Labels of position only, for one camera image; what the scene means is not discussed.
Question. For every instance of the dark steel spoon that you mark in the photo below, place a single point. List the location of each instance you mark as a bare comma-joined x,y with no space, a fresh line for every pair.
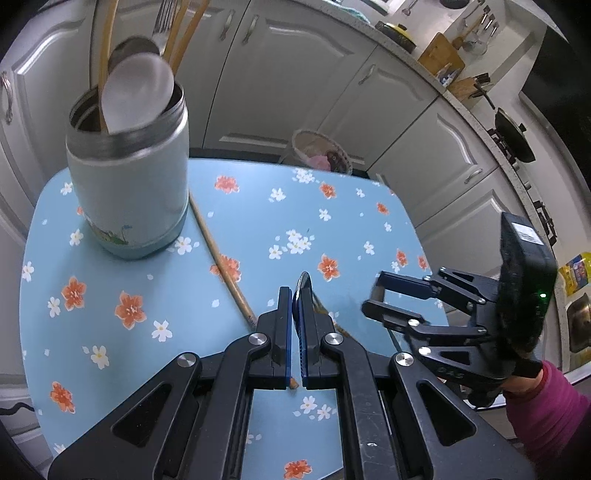
134,47

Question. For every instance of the teal dish cloth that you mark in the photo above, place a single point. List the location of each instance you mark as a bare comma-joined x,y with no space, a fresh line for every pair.
355,10

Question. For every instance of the yellow snack packet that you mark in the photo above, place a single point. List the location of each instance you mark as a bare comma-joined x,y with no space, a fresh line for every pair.
577,272

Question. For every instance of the wooden cutting board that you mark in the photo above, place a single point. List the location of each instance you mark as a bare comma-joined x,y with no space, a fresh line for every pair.
441,55

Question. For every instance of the large pale metal spoon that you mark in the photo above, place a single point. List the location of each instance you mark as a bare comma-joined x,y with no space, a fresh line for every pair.
136,92

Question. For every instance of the person's right forearm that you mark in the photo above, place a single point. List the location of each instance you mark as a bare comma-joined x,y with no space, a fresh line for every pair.
554,415

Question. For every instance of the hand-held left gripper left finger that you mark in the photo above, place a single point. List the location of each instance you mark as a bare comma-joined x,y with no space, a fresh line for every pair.
287,323

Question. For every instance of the lined trash bin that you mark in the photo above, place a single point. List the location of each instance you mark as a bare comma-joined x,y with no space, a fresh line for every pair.
318,152

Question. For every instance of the black wok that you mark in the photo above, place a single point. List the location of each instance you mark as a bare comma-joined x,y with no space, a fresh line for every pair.
515,136

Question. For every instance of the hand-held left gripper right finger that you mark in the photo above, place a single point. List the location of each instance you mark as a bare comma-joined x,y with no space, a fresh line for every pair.
302,332

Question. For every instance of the wooden knife block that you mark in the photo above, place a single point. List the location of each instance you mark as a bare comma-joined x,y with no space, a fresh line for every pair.
466,87

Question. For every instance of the wooden chopstick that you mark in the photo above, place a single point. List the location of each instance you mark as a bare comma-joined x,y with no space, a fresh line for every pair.
194,23
107,41
217,251
178,25

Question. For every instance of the pale blue steel utensil jar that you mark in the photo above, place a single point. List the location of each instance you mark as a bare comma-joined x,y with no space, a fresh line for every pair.
134,194

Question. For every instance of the blue floral tablecloth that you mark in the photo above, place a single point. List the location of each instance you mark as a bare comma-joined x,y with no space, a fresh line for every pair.
258,221

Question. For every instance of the yellow lidded black pot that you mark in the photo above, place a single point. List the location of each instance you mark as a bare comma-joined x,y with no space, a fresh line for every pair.
397,34

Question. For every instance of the black stove grates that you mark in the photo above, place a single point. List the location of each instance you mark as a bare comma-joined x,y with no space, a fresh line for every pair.
540,212

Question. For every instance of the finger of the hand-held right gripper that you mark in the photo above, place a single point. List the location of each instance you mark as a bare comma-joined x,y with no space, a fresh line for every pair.
406,284
383,311

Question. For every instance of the wall utensil rail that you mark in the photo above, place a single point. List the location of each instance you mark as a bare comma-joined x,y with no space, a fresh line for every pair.
482,30

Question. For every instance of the row of white cabinet doors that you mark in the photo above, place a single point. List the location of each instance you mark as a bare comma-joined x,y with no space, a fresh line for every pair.
286,55

